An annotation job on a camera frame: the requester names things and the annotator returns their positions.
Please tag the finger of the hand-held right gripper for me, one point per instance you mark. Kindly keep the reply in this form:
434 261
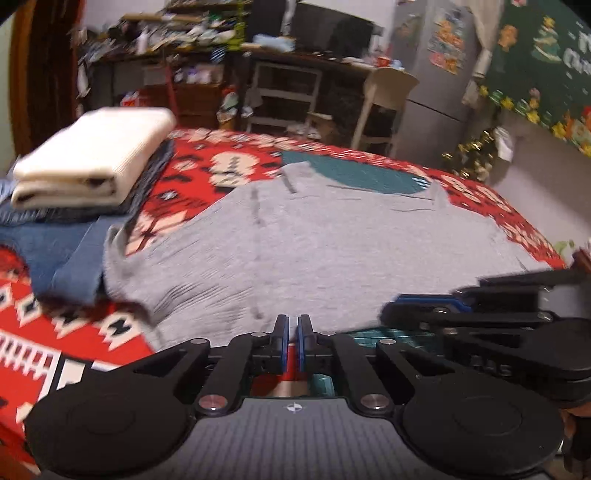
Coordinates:
461 318
508 286

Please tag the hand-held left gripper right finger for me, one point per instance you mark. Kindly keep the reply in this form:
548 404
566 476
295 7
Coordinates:
304 344

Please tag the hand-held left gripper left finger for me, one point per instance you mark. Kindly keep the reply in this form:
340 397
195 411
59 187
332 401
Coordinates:
280 344

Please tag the grey knit sweater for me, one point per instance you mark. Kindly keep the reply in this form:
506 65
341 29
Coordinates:
323 249

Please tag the brown wooden nightstand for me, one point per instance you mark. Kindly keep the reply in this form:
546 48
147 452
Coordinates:
582 258

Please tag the small Christmas tree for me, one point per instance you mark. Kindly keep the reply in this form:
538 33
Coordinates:
471 157

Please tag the white cloth under tapestry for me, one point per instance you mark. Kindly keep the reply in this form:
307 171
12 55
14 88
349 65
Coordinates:
504 145

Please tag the green cutting mat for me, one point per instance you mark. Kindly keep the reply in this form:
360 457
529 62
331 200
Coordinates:
369 177

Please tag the grey refrigerator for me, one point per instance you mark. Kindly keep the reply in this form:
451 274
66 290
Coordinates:
429 115

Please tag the red patterned blanket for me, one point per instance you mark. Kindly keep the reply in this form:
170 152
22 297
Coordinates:
194 159

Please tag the green Christmas tapestry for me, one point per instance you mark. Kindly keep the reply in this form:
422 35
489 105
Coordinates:
521 78

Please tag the cream plastic chair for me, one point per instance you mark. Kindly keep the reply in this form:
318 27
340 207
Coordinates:
388 85

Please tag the folded blue jeans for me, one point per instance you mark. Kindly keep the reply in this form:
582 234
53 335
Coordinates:
51 249

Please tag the white drawer unit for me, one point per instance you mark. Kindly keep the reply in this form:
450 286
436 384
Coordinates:
286 94

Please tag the colourful fridge magnets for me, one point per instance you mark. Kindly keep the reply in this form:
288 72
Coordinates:
445 41

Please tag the red cup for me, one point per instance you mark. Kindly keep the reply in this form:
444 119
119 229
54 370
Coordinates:
383 61

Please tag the brown wooden drawer chest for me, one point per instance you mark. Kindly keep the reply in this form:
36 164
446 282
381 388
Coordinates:
194 101

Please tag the white curtain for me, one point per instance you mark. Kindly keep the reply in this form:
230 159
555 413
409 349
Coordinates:
485 27

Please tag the folded cream sweater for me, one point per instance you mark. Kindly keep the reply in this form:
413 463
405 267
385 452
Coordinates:
92 147

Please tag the red broom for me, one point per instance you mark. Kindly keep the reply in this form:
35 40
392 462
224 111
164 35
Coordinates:
171 87

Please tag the red printed box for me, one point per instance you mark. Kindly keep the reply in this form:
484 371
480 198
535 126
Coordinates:
138 99

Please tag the dark wooden desk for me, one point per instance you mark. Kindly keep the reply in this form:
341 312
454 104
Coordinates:
300 59

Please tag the light blue cloth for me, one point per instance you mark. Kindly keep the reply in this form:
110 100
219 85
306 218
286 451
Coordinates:
274 42

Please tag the black computer monitor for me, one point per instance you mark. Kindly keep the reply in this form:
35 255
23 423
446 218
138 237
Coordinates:
332 27

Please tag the black computer tower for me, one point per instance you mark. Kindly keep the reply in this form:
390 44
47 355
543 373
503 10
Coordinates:
270 18

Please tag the white pump bottle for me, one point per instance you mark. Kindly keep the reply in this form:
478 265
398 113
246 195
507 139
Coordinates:
141 41

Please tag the cluttered dark shelf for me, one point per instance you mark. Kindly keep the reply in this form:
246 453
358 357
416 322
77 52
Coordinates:
161 27

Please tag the dark wooden door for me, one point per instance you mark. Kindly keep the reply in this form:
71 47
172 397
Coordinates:
46 78

